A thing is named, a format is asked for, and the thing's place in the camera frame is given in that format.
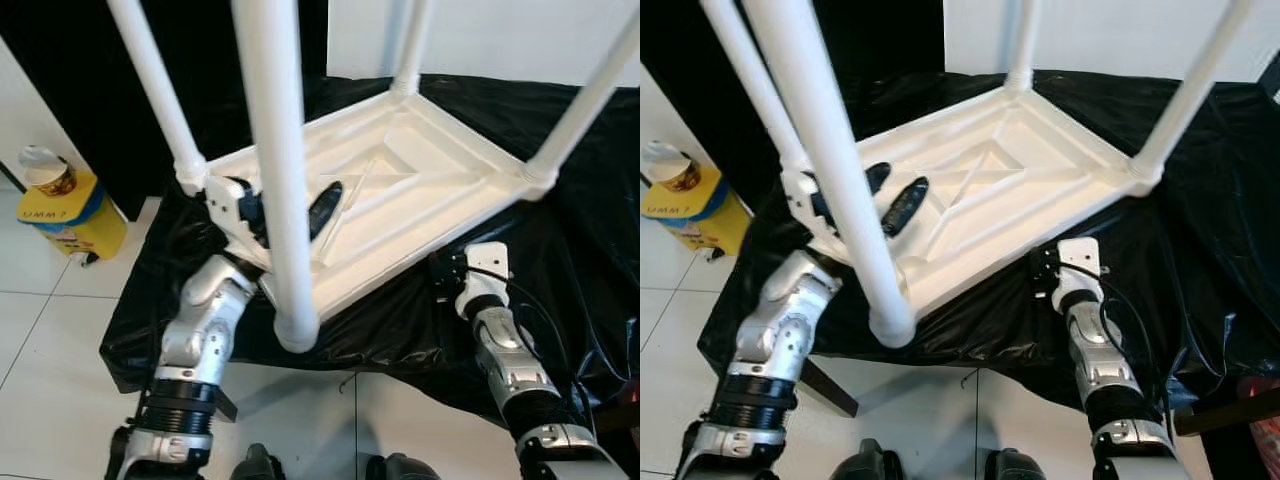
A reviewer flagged dark robot foot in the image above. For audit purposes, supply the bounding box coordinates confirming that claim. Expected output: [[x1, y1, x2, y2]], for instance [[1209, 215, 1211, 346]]
[[365, 452, 441, 480], [230, 443, 286, 480], [830, 440, 906, 480], [985, 448, 1046, 480]]

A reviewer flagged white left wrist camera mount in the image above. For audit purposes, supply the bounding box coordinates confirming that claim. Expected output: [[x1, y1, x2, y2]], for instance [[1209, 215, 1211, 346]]
[[782, 170, 851, 266], [205, 178, 263, 269]]

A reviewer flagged pink plastic bag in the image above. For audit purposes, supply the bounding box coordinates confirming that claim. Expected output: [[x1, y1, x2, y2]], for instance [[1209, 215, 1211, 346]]
[[1248, 418, 1280, 471]]

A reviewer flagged dark left robot foot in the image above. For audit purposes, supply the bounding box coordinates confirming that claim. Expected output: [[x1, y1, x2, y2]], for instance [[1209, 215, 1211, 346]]
[[830, 440, 906, 480], [230, 443, 286, 480]]

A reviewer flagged dark right robot foot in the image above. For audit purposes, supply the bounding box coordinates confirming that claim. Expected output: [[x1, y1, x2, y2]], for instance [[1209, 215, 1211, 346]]
[[365, 452, 441, 480], [985, 448, 1046, 480]]

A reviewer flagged yellow blue cardboard box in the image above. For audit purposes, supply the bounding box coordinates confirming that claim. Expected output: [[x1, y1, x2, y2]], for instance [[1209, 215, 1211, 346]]
[[18, 170, 129, 263], [643, 165, 753, 259]]

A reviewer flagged black door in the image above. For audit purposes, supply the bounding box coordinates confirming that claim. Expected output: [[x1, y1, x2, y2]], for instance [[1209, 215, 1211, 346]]
[[0, 0, 331, 221], [640, 0, 946, 201]]

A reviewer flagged black plastic table sheet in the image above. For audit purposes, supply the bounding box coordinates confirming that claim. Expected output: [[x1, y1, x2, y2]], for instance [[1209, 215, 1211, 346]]
[[697, 68, 1280, 416], [100, 70, 641, 421]]

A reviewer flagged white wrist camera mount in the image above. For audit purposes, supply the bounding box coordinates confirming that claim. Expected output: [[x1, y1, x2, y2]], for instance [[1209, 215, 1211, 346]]
[[782, 170, 851, 266], [205, 178, 263, 269], [455, 243, 511, 316], [1050, 238, 1103, 306]]

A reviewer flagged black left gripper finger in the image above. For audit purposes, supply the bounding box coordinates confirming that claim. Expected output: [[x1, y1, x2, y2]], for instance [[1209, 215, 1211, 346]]
[[308, 180, 346, 243], [860, 160, 893, 201], [882, 175, 931, 239]]

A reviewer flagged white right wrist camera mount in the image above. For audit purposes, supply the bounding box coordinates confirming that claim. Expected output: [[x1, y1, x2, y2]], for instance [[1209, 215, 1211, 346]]
[[1050, 238, 1103, 306], [455, 243, 511, 316]]

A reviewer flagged white brown paper cup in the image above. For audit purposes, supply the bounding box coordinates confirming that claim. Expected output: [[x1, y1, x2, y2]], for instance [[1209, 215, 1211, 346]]
[[643, 142, 703, 193], [18, 145, 79, 198]]

